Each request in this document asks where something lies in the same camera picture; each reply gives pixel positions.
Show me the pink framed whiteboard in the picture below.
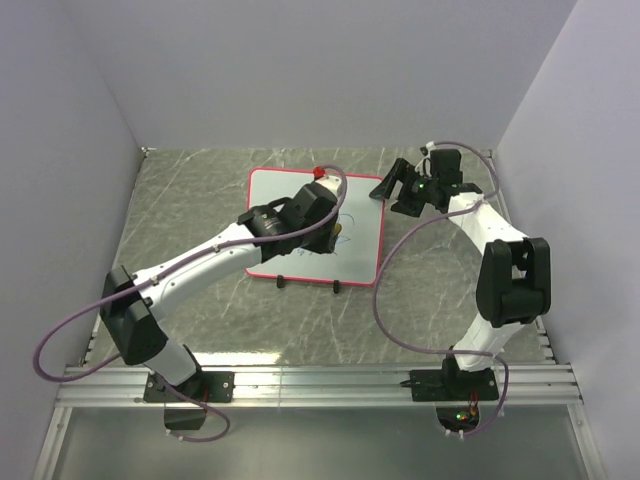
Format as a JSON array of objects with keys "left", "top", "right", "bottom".
[{"left": 246, "top": 168, "right": 384, "bottom": 286}]

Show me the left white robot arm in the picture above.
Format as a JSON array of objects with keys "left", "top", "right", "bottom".
[{"left": 100, "top": 175, "right": 346, "bottom": 402}]

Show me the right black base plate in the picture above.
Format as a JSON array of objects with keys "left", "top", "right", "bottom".
[{"left": 401, "top": 369, "right": 500, "bottom": 402}]

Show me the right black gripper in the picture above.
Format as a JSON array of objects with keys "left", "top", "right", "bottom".
[{"left": 368, "top": 159, "right": 438, "bottom": 219}]

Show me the aluminium front rail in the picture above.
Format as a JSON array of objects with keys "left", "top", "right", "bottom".
[{"left": 54, "top": 364, "right": 583, "bottom": 409}]

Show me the aluminium rail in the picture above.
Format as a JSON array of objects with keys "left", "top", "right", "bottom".
[
  {"left": 54, "top": 364, "right": 583, "bottom": 409},
  {"left": 483, "top": 149, "right": 559, "bottom": 364}
]

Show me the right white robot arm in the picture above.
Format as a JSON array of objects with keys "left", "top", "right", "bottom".
[{"left": 369, "top": 142, "right": 551, "bottom": 401}]

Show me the aluminium right side rail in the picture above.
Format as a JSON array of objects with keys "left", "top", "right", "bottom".
[{"left": 483, "top": 149, "right": 559, "bottom": 364}]

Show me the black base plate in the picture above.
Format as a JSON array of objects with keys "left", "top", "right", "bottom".
[
  {"left": 401, "top": 369, "right": 500, "bottom": 402},
  {"left": 143, "top": 371, "right": 235, "bottom": 403}
]

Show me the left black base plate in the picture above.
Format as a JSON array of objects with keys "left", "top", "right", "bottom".
[{"left": 143, "top": 371, "right": 235, "bottom": 403}]

